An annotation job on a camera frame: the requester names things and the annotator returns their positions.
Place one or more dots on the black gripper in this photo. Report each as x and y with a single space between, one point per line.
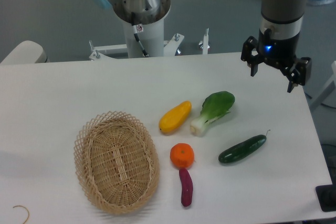
280 54

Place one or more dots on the dark green cucumber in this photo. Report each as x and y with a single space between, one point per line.
242 150

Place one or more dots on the white frame at right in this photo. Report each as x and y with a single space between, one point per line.
324 91

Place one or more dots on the orange tangerine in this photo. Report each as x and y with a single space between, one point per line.
182 155

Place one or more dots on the green bok choy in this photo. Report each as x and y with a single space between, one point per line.
214 107

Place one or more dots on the yellow mango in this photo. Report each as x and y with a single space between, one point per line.
175 117

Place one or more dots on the black device at edge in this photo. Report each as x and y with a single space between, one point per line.
326 197

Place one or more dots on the white chair back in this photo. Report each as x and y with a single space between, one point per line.
27 52

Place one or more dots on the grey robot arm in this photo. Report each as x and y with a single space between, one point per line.
280 19

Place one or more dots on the woven wicker basket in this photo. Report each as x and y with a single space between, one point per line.
116 163

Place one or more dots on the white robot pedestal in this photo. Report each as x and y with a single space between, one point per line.
143 29

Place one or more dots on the purple sweet potato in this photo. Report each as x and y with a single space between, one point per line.
187 187

